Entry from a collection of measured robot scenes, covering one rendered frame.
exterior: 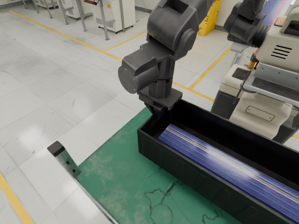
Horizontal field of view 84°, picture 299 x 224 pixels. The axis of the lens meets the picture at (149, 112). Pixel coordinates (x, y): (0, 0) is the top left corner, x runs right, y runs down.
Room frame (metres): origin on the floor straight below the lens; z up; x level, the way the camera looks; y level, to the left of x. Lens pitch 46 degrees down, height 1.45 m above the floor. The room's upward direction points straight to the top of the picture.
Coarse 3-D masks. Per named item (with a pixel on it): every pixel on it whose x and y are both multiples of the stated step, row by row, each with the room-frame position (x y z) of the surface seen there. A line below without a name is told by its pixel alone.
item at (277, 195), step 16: (176, 128) 0.31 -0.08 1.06; (176, 144) 0.25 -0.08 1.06; (192, 144) 0.25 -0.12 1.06; (208, 144) 0.25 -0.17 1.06; (192, 160) 0.21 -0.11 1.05; (208, 160) 0.20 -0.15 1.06; (224, 160) 0.20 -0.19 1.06; (224, 176) 0.16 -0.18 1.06; (240, 176) 0.16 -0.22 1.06; (256, 176) 0.16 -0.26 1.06; (256, 192) 0.13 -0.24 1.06; (272, 192) 0.13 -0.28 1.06; (288, 192) 0.13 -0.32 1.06; (272, 208) 0.09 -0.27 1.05; (288, 208) 0.09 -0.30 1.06
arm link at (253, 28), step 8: (248, 0) 0.60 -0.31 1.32; (256, 0) 0.59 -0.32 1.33; (264, 0) 0.61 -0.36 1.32; (240, 8) 0.62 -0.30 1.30; (248, 8) 0.60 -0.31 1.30; (256, 8) 0.59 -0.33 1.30; (232, 16) 0.64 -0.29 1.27; (248, 16) 0.60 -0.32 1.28; (256, 16) 0.59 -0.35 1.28; (264, 16) 0.59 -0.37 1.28; (224, 24) 0.65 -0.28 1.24; (232, 24) 0.63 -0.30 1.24; (256, 24) 0.58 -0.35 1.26; (248, 32) 0.58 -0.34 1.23; (248, 40) 0.61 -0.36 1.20
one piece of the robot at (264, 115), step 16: (272, 32) 0.64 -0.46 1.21; (272, 48) 0.62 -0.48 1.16; (288, 48) 0.59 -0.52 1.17; (272, 64) 0.61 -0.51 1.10; (288, 64) 0.58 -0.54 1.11; (256, 96) 0.62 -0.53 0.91; (240, 112) 0.61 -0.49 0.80; (256, 112) 0.58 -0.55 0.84; (272, 112) 0.54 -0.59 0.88; (288, 112) 0.53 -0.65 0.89; (256, 128) 0.52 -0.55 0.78; (272, 128) 0.51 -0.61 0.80
